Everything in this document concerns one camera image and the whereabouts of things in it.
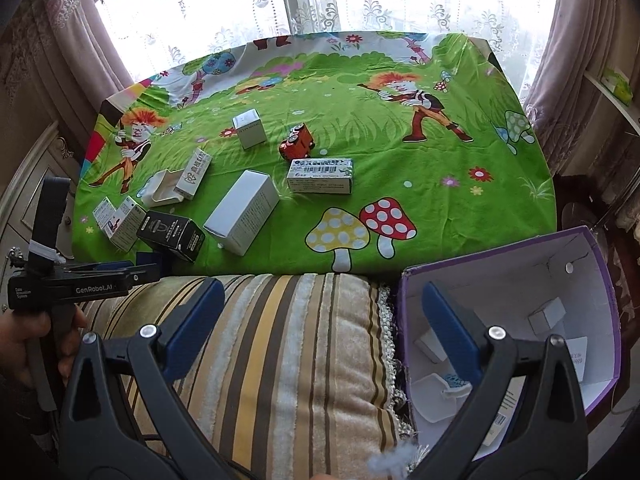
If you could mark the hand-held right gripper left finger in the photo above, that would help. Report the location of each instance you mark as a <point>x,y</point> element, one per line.
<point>197,325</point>

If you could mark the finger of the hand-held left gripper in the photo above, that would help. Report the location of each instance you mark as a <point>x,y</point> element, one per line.
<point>147,272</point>
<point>110,266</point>

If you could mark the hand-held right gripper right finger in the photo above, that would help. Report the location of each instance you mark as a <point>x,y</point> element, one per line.
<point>450,330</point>

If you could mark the small printed carton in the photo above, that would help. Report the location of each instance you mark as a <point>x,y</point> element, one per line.
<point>127,225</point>
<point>106,215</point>

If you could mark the black carton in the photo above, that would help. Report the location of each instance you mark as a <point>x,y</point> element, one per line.
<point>170,234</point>

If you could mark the white brush blue bristles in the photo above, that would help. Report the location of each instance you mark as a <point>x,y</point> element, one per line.
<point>455,382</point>

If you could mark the purple cardboard box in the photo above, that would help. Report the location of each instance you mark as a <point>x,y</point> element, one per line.
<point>500,280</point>

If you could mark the silver white small carton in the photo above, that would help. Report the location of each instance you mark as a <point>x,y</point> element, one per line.
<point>547,317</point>

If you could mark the white box black emblem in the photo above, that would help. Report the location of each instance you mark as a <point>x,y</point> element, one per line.
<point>192,175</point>

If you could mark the tall white carton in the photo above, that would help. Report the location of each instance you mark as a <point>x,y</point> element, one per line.
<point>240,215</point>

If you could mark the red toy car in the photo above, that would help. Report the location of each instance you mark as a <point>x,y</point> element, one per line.
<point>296,144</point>

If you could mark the person's left hand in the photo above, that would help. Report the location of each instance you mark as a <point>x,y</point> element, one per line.
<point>15,345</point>

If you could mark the white carved dresser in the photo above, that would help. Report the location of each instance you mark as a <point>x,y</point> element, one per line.
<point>25,200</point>

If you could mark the striped plush cushion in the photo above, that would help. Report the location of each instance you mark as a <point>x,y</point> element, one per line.
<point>300,360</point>

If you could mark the green cartoon printed cloth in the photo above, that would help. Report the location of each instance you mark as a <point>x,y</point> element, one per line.
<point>450,210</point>

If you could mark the small white cube box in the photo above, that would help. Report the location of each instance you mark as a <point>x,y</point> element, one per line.
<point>248,127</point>

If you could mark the green white medicine box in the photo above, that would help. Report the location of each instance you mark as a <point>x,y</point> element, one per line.
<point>320,176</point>

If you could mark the mauve curtain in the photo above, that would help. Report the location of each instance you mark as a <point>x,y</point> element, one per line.
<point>565,60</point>
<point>65,35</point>

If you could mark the green tissue pack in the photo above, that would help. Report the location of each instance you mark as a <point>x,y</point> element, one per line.
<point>617,85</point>

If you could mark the white wall shelf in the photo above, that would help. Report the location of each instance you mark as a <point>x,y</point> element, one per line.
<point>595,81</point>

